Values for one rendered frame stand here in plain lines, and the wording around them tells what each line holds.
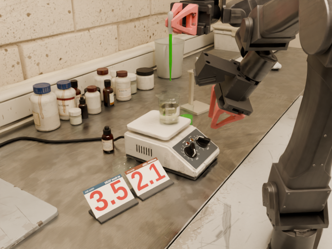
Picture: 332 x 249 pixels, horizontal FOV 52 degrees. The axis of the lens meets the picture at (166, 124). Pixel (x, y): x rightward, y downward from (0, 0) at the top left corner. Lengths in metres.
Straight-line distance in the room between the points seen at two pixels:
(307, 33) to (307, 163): 0.18
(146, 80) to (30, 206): 0.73
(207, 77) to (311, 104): 0.27
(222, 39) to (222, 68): 1.20
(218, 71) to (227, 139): 0.33
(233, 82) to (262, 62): 0.06
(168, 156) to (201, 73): 0.21
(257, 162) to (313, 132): 0.41
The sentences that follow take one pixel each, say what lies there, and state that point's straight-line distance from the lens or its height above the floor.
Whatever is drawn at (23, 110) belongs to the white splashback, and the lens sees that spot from 1.11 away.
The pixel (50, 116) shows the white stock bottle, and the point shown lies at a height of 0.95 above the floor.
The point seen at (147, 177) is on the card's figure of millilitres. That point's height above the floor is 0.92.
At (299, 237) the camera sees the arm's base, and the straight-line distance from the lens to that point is 0.56.
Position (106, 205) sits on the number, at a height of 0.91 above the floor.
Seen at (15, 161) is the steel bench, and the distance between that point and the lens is 0.92.
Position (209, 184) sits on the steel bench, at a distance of 0.77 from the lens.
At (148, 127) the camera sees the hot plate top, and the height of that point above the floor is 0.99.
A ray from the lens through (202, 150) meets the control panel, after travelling 0.81.
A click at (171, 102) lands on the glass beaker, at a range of 0.79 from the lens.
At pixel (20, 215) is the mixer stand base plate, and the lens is 0.72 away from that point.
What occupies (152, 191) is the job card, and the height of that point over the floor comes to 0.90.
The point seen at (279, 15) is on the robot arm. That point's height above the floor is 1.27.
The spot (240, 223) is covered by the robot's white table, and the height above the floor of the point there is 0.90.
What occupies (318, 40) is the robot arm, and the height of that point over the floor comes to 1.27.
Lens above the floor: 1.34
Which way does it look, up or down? 25 degrees down
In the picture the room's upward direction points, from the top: straight up
